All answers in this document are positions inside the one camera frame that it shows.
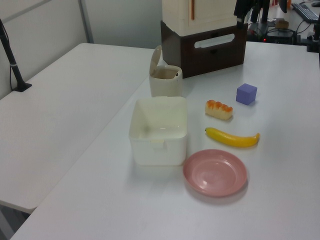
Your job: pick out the white square plastic bin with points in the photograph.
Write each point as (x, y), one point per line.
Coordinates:
(157, 152)

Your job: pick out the orange latch strip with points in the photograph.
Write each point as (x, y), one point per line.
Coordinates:
(192, 10)

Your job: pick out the purple foam cube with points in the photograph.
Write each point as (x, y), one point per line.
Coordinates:
(246, 95)

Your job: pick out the cream plastic storage box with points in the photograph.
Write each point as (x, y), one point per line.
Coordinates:
(212, 15)

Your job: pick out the toy bread with orange glaze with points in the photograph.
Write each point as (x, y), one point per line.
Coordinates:
(218, 112)

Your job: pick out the grey partition post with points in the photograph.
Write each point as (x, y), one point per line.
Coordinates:
(86, 20)

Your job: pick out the black keyboard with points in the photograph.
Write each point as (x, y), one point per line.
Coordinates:
(306, 11)

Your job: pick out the black monitor stand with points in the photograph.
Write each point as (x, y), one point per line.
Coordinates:
(265, 17)

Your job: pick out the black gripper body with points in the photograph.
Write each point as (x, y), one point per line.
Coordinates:
(246, 6)

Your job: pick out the small cardboard box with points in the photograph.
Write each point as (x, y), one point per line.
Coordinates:
(282, 24)

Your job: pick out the black camera stand pole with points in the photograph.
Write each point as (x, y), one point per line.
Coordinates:
(15, 67)

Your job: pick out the pink plastic plate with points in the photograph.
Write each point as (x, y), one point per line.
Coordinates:
(215, 175)

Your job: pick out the dark brown drawer box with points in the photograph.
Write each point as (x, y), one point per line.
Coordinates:
(212, 60)

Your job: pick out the yellow toy banana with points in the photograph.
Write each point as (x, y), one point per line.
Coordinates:
(232, 140)

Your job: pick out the black clamp mount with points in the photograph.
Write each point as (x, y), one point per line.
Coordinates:
(313, 42)

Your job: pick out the beige mini trash can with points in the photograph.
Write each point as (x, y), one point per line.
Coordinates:
(165, 86)

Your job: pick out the black device with red light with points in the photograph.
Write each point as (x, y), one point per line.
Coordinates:
(277, 36)

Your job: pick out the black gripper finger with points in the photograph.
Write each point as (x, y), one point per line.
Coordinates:
(255, 15)
(240, 21)

